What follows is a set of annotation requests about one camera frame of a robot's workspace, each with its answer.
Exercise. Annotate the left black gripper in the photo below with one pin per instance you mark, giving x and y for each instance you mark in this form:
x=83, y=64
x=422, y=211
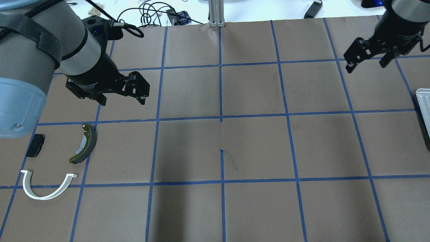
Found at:
x=98, y=74

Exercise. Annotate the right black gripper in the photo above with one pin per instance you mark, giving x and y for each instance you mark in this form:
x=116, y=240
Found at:
x=393, y=33

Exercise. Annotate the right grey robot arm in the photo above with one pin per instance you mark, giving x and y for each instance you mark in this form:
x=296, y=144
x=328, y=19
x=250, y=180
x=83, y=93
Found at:
x=408, y=7

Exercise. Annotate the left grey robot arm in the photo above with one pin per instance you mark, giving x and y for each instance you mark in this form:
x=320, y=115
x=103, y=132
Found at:
x=39, y=37

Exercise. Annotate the green brake shoe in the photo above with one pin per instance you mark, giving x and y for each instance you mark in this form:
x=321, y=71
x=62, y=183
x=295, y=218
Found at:
x=87, y=145

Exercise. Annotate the black power adapter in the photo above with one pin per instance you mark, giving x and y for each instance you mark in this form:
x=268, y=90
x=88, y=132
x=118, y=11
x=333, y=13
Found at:
x=313, y=9

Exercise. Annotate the black brake pad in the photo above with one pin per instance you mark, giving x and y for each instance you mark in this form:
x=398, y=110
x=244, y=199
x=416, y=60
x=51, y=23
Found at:
x=35, y=145

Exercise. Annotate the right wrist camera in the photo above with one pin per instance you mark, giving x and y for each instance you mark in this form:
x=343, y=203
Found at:
x=367, y=4

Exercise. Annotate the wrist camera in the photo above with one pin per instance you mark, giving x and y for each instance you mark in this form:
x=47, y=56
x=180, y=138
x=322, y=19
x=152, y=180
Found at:
x=104, y=29
x=367, y=4

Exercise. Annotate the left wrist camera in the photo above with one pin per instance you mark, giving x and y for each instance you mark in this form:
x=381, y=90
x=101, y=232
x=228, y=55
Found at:
x=104, y=29

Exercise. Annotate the aluminium frame post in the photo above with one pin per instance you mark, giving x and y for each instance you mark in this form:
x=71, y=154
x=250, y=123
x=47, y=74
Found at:
x=216, y=13

